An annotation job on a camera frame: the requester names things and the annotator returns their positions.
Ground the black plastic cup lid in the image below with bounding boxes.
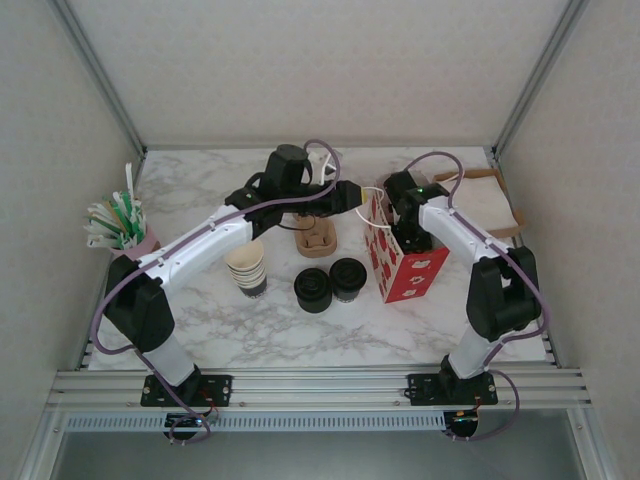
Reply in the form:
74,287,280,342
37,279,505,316
328,256,370,296

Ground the black plastic lids stack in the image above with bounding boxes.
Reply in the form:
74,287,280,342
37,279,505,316
293,266,334,316

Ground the white napkin stack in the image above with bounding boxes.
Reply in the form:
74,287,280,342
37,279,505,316
452,175,519,234

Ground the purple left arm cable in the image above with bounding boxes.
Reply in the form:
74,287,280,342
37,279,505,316
92,138,346,446

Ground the red white patterned gift bag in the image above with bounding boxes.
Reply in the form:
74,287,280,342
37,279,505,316
355,185,451,305

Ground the brown cardboard tray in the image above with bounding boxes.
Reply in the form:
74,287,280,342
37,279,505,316
430,168,526,239

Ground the aluminium frame post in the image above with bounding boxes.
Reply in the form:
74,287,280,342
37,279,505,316
47,0,149,156
490,0,591,157

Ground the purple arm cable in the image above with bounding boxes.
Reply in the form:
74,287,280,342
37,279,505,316
92,138,346,446
404,151,551,444

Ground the brown pulp cup carrier stack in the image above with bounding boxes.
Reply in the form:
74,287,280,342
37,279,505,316
294,212,338,260

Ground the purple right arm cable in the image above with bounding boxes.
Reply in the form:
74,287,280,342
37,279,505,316
404,151,551,444

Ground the green white wrapped straw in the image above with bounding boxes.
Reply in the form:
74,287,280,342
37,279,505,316
112,188,132,234
82,223,121,240
128,197,147,236
85,235,126,251
85,200,121,232

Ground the grey slotted cable duct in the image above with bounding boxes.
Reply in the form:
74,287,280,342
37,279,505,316
64,412,447,432

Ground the paper cup stack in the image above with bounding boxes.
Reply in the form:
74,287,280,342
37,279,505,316
224,238,270,301

